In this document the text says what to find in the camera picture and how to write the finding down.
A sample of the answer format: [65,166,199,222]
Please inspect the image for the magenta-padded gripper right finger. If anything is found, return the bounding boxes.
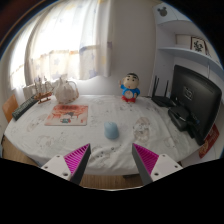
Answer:
[131,143,184,186]

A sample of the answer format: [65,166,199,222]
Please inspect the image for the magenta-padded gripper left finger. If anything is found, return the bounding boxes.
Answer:
[41,143,92,185]

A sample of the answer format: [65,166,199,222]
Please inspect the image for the light blue computer mouse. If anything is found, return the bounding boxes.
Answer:
[104,121,120,140]

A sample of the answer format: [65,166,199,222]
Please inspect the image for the red cartoon print mouse pad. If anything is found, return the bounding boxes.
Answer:
[44,104,89,127]

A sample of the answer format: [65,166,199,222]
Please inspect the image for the white printed tablecloth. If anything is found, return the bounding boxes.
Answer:
[3,94,201,176]

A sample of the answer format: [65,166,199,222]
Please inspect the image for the black box device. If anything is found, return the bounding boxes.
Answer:
[167,105,201,133]

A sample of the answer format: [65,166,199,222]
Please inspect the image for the black router with antennas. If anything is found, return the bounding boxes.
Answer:
[151,75,177,108]

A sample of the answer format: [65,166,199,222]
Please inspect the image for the red paper packet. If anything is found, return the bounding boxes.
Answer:
[198,123,221,159]

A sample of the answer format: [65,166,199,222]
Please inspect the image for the white ceramic teapot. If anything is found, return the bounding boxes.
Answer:
[49,75,80,104]

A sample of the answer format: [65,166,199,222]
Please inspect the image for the wooden model sailing ship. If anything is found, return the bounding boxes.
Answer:
[33,75,54,105]

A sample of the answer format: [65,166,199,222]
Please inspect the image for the black keyboard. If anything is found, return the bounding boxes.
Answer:
[12,94,39,121]

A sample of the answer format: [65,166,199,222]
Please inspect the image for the cartoon boy figurine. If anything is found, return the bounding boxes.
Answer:
[119,72,141,104]

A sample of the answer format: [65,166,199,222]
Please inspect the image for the black monitor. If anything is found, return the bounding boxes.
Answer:
[169,64,223,146]

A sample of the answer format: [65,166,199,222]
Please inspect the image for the white star print curtain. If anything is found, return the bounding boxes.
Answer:
[9,0,114,91]

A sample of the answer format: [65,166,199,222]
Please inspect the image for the white wall shelf unit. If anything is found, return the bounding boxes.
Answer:
[151,2,224,101]

